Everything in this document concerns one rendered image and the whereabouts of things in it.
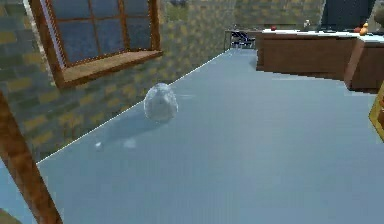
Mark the brown wooden kitchen counter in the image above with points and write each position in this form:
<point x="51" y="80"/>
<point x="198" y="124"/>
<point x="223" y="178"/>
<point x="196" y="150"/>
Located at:
<point x="300" y="55"/>

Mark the pale grey round bin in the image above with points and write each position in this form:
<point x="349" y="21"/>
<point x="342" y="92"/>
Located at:
<point x="160" y="102"/>

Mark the dark blue chair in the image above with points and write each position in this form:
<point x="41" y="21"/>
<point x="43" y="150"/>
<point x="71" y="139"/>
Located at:
<point x="242" y="39"/>

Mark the red tomato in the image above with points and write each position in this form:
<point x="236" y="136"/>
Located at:
<point x="357" y="30"/>
<point x="273" y="28"/>

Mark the wooden framed window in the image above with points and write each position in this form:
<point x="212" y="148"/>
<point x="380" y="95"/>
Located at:
<point x="100" y="36"/>

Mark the small pale bottle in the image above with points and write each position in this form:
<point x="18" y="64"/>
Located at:
<point x="306" y="23"/>

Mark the brown wooden counter cabinet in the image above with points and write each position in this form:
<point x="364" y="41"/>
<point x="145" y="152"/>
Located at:
<point x="366" y="63"/>

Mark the dark window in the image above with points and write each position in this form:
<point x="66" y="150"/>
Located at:
<point x="346" y="13"/>

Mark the yellow wooden furniture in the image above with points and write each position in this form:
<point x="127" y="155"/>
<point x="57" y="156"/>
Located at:
<point x="378" y="111"/>

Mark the orange round fruit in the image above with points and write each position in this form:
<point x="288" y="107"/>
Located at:
<point x="363" y="31"/>

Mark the brown wooden door frame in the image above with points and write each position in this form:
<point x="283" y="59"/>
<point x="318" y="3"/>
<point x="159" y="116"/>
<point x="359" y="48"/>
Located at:
<point x="23" y="170"/>

